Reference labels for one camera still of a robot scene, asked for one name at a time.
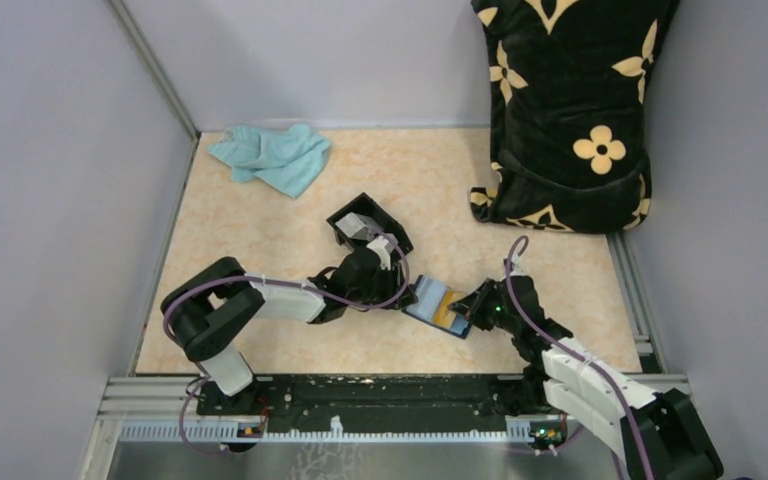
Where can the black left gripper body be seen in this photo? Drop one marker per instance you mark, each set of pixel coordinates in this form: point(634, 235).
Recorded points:
point(385, 287)

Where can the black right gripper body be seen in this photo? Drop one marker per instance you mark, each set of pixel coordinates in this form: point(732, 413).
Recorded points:
point(487, 309)

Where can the grey credit card stack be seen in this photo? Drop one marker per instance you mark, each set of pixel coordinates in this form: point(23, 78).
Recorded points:
point(358, 227)

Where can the yellow credit card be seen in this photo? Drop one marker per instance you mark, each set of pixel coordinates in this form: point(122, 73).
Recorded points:
point(447, 317)

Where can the blue leather card holder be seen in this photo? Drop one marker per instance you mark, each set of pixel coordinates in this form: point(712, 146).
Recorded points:
point(428, 293)

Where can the black plastic card box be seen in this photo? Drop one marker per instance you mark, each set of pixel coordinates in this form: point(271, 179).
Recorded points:
point(366, 205)

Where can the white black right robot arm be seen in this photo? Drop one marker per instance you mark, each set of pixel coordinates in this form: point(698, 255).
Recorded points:
point(653, 434)

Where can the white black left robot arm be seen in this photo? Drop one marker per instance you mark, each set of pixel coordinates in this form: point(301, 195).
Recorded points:
point(205, 315)

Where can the light blue cloth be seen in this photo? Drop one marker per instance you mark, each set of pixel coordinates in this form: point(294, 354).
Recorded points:
point(288, 161)

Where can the black floral cushion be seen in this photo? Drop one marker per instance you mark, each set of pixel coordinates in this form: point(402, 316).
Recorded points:
point(568, 80)

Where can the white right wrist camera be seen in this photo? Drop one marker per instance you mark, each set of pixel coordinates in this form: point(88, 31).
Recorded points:
point(514, 268)

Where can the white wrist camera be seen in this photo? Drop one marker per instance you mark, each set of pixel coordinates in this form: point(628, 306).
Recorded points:
point(514, 268)
point(383, 247)

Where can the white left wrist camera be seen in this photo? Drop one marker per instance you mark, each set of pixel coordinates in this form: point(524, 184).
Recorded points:
point(383, 247)

